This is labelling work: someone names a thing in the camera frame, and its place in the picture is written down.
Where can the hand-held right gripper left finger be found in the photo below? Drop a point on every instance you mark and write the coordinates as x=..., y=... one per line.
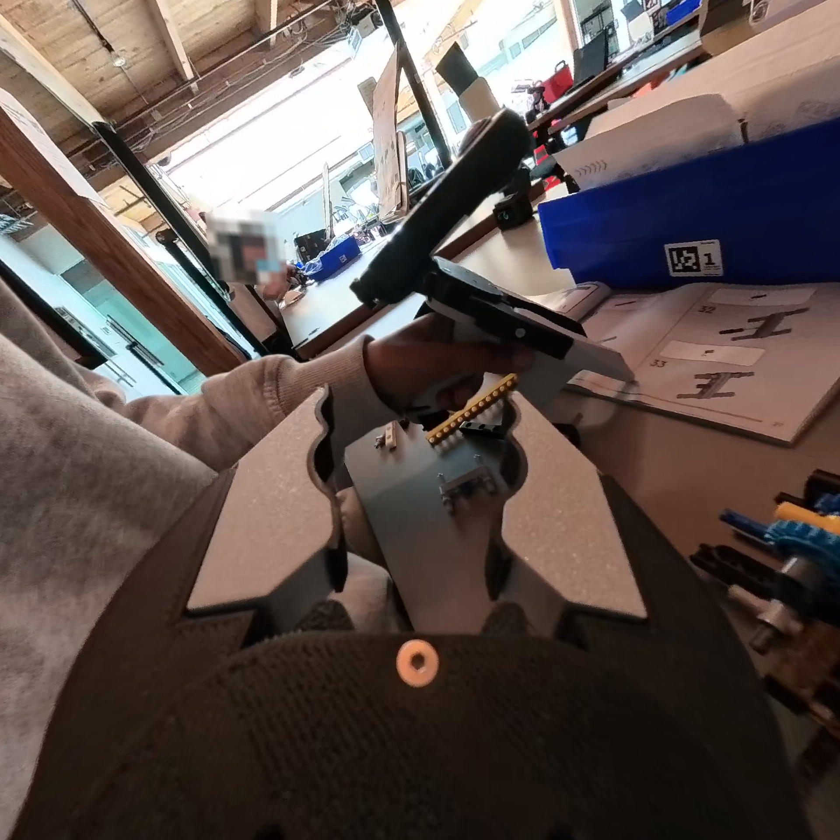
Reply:
x=262, y=525

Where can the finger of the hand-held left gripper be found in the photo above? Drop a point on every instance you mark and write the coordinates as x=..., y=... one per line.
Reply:
x=590, y=367

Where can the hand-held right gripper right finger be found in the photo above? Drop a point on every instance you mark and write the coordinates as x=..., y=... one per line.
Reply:
x=571, y=525

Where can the grey lego axle assembly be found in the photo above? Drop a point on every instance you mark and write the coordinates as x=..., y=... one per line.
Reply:
x=467, y=489

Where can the long yellow lego beam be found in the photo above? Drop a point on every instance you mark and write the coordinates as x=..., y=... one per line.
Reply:
x=469, y=413

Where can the lego instruction booklet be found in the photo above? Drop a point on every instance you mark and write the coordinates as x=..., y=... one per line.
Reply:
x=735, y=354

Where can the white lego beam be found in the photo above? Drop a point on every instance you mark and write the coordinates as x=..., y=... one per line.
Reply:
x=391, y=438

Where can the person's left hand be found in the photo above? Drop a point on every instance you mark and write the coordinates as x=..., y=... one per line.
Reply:
x=426, y=361

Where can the small blue bin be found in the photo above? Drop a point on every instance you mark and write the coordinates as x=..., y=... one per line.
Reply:
x=338, y=258

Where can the blue storage bin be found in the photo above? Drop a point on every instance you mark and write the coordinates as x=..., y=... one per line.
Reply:
x=689, y=216

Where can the white cardboard box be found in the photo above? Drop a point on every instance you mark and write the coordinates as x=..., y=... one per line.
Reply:
x=649, y=138

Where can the tan cardboard box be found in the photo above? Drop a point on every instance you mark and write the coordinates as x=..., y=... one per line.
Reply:
x=774, y=72

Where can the black cube camera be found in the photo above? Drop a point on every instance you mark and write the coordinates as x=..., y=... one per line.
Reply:
x=513, y=210

